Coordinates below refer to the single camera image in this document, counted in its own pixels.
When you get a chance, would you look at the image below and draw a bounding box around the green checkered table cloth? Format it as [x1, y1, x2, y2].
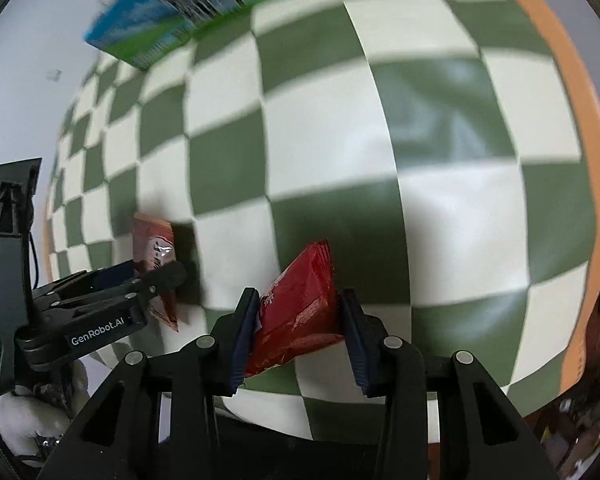
[42, 0, 600, 445]

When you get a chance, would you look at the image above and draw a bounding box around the person's left hand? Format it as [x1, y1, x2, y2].
[0, 360, 88, 461]

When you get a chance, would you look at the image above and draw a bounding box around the thin black cable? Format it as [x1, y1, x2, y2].
[26, 195, 42, 288]

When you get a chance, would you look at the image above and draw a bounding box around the red snack packet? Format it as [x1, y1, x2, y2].
[244, 240, 345, 377]

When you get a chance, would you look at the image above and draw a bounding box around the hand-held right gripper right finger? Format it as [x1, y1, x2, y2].
[337, 287, 543, 480]

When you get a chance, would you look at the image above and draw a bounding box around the blue and green carton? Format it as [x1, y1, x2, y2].
[82, 0, 411, 72]

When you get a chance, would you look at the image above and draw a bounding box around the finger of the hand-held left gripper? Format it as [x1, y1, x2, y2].
[32, 259, 137, 307]
[35, 261, 188, 329]

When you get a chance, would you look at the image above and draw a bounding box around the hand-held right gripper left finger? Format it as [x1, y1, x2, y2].
[37, 287, 261, 480]

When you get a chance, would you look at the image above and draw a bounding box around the brown-red shrimp snack packet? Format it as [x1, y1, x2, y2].
[132, 212, 181, 332]

